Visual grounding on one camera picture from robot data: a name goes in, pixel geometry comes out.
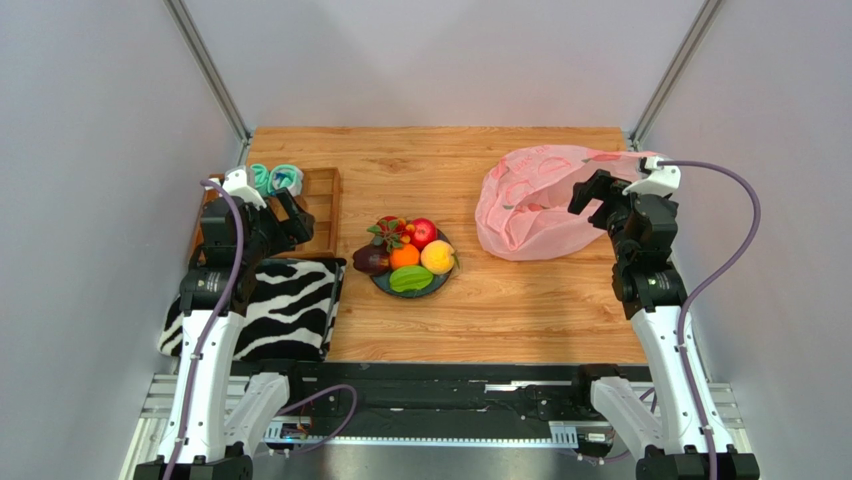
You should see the pink plastic bag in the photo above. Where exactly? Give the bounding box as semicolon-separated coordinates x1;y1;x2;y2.
475;145;640;262

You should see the red berry sprig with leaves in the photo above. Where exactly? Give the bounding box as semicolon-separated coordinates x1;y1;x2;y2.
367;216;416;252

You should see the orange fruit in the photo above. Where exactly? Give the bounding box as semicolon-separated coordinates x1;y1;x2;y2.
389;244;420;270

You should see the red apple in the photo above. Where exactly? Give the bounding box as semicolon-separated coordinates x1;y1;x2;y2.
407;218;438;251

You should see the yellow peach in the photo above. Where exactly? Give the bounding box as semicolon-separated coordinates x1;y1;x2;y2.
420;240;456;276

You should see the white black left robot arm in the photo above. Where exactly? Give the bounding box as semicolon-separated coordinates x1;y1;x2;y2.
133;180;314;479

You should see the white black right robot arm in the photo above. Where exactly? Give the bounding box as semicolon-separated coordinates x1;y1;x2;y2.
568;170;761;479

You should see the wooden compartment tray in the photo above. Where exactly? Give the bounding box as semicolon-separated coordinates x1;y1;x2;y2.
189;168;342;267

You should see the teal white rolled sock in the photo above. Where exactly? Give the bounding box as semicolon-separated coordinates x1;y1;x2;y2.
267;164;304;197

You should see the zebra pattern cloth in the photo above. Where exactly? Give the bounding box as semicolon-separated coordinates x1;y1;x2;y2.
157;257;348;363

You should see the dark purple fruit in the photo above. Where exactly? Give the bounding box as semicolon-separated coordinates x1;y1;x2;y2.
352;244;391;276

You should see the dark round plate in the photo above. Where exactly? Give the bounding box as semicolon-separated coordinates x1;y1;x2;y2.
371;243;458;299

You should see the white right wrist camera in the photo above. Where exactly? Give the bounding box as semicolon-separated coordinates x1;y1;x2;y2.
623;155;681;197

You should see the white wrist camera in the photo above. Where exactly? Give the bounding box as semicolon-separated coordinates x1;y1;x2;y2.
222;166;266;210
623;155;681;197

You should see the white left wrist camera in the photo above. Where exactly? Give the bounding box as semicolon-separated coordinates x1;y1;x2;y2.
222;166;266;210

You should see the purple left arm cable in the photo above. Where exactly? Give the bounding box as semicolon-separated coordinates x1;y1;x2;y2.
161;178;246;480

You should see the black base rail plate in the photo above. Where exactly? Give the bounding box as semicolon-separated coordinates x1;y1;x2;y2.
231;361;617;444

